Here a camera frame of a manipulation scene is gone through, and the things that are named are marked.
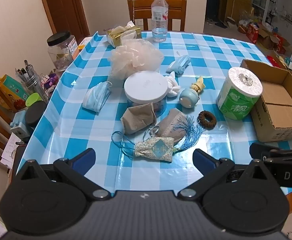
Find glass pen holder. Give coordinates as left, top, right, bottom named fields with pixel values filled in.
left=21, top=76, right=49, bottom=103

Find brown paper pouch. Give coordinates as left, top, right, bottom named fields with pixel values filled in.
left=120, top=102, right=157, bottom=135

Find colourful printed box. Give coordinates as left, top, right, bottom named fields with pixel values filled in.
left=0, top=74, right=28, bottom=110

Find blue pencil sharpener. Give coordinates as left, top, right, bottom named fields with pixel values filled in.
left=10, top=111, right=33, bottom=139

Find black lidded clear jar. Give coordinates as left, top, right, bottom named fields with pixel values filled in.
left=47, top=31, right=79, bottom=72

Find blue checked tablecloth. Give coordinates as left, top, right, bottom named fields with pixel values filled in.
left=16, top=30, right=292, bottom=198

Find white knotted cloth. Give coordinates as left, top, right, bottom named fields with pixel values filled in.
left=164, top=71, right=181, bottom=98

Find green plastic cup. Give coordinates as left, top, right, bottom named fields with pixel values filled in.
left=25, top=93, right=45, bottom=108

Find yellow ribbon bow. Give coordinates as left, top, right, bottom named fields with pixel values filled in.
left=190, top=75, right=207, bottom=92

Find brown hair scrunchie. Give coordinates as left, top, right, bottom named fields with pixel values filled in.
left=198, top=111, right=218, bottom=130

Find brown wooden door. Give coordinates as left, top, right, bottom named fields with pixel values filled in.
left=37, top=0, right=90, bottom=39

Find blue round ornament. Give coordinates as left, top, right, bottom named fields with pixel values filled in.
left=180, top=88, right=199, bottom=108

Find brown cardboard box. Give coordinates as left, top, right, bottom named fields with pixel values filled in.
left=240, top=59, right=292, bottom=143

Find black round container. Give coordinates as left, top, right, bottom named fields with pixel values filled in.
left=26, top=100, right=50, bottom=130

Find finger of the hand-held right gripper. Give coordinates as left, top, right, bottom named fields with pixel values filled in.
left=249, top=142, right=292, bottom=160

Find tall red gift box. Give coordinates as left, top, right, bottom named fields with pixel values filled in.
left=246, top=24, right=259, bottom=43

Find open cardboard box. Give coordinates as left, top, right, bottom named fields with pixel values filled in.
left=257, top=25, right=281, bottom=49

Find floral sachet with blue tassel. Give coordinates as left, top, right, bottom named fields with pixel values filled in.
left=111, top=116, right=205, bottom=162

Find bunch of pens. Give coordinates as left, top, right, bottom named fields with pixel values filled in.
left=15, top=60, right=43, bottom=85

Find green toilet paper roll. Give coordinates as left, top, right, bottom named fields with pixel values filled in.
left=216, top=67, right=263, bottom=120

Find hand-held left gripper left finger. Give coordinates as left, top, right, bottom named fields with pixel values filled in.
left=16, top=148, right=110, bottom=201

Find gold tissue box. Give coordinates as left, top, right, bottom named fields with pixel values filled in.
left=106, top=21, right=142, bottom=48

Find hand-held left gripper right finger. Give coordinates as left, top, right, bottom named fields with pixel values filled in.
left=178, top=148, right=274, bottom=201

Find clear plastic water bottle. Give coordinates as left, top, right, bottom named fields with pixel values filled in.
left=151, top=0, right=168, bottom=42

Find white lidded plastic jar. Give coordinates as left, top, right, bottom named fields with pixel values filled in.
left=124, top=71, right=169, bottom=113

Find grey lace sachet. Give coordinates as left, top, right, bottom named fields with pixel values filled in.
left=157, top=109, right=188, bottom=140

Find beige mesh bath loofah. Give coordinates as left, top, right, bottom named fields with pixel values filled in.
left=108, top=39, right=164, bottom=80

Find stack of white papers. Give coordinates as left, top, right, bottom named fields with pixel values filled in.
left=1, top=133, right=22, bottom=168

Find purple binder clips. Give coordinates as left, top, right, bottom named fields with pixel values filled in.
left=42, top=73, right=59, bottom=90

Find wooden cabinet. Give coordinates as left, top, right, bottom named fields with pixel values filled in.
left=221, top=0, right=252, bottom=22

